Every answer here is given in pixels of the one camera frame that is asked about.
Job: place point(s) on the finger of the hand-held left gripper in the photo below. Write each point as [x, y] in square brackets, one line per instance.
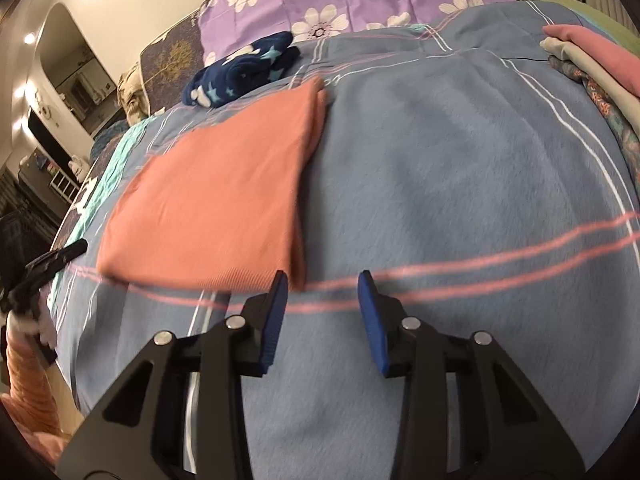
[55, 257]

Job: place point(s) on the beige hanging garment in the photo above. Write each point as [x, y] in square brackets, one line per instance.
[131, 95]

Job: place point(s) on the white cat figurine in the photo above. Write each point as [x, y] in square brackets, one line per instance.
[77, 165]

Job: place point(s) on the green pillow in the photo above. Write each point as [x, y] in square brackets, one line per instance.
[600, 17]

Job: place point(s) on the dark deer print mattress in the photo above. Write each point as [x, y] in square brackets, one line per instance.
[82, 210]

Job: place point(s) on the pink folded garment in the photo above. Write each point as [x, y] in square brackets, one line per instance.
[605, 52]

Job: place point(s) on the person's left forearm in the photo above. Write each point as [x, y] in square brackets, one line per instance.
[30, 390]

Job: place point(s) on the teal knitted cloth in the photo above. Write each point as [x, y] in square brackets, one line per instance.
[107, 175]

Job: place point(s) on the arched wall mirror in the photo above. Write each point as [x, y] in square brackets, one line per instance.
[75, 70]

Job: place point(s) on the floral folded garment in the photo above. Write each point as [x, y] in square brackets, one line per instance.
[612, 110]

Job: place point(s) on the white ladder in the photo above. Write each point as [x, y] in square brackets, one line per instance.
[62, 185]

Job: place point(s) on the salmon long sleeve shirt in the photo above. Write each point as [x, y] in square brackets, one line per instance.
[210, 200]

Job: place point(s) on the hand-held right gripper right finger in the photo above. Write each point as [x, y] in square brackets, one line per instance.
[372, 330]

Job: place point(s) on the dark tree-pattern pillow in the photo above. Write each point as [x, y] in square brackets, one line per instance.
[170, 60]

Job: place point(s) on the navy star print blanket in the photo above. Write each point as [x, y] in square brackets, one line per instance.
[240, 72]

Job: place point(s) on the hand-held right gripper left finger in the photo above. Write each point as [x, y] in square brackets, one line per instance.
[272, 327]

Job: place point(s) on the blue fuzzy blanket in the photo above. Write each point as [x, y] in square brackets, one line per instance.
[107, 140]

